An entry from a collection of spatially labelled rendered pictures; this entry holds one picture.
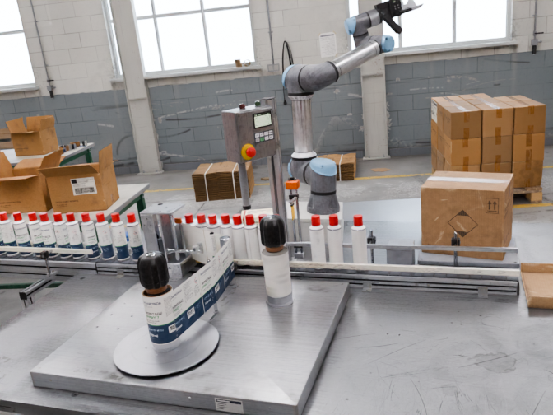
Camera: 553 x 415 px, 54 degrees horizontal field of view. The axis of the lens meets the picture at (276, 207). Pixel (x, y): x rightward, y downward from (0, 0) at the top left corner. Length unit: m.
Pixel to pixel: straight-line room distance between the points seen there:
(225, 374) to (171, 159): 6.60
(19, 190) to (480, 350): 3.02
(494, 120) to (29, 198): 3.88
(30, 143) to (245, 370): 4.92
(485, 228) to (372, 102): 5.37
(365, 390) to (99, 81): 7.10
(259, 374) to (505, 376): 0.64
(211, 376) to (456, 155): 4.13
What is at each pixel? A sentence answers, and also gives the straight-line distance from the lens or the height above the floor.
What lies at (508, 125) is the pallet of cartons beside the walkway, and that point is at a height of 0.73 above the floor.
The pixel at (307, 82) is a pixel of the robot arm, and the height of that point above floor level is 1.52.
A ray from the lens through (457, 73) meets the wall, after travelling 7.51.
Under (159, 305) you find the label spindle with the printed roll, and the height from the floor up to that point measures 1.04.
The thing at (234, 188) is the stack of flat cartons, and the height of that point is 0.12.
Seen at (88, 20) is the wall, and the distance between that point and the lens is 8.17.
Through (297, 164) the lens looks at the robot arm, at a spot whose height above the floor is 1.15.
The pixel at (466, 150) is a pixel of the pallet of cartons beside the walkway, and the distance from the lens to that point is 5.33.
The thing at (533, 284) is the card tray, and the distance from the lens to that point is 2.06.
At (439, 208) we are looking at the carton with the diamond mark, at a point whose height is 1.04.
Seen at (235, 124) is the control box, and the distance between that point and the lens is 1.99.
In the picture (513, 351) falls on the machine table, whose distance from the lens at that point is 1.69.
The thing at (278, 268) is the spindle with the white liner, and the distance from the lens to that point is 1.75.
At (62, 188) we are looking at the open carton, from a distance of 3.65.
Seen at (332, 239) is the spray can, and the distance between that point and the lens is 1.98.
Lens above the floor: 1.73
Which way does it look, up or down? 18 degrees down
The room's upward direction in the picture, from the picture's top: 6 degrees counter-clockwise
